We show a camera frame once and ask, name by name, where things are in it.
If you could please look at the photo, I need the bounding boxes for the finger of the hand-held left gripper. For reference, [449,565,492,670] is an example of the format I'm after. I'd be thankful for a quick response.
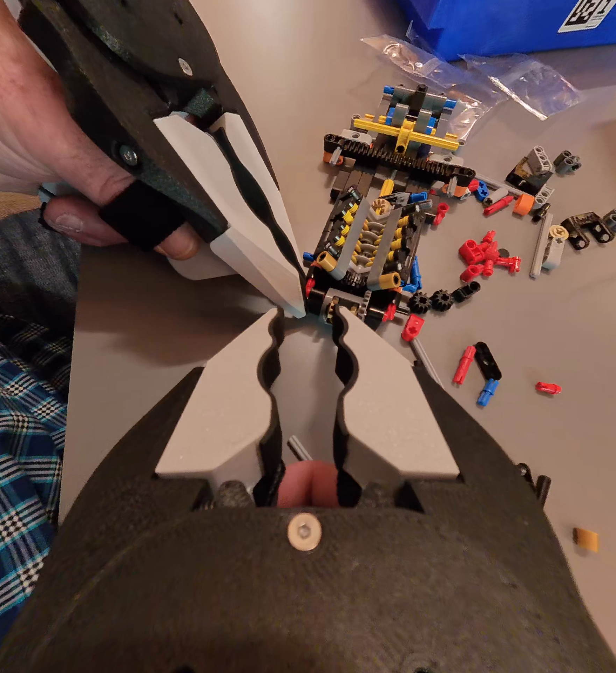
[153,113,309,320]
[213,111,310,298]

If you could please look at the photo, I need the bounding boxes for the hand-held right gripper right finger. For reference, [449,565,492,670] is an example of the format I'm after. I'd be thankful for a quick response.
[331,305,462,505]

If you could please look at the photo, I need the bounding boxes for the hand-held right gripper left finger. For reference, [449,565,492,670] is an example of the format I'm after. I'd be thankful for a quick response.
[154,307,287,507]

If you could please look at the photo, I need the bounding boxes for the lego car chassis model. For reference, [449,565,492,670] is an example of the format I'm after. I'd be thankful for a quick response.
[302,84,477,331]

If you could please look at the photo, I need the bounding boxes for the scatter of loose lego pieces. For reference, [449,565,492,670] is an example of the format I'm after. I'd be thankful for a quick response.
[401,146,616,408]

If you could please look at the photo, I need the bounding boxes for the person's right hand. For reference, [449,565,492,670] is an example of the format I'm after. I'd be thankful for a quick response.
[276,461,341,508]

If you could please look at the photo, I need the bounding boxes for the person's left hand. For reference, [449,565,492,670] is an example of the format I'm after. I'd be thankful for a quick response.
[0,0,202,261]

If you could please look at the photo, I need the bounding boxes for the blue plaid shirt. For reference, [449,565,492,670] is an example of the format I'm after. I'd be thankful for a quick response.
[0,313,73,671]

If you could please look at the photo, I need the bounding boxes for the dark grey trousers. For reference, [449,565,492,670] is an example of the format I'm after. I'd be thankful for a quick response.
[0,208,81,329]

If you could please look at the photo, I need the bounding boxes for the blue plastic bin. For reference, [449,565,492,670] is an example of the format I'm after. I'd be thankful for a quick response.
[397,0,616,61]

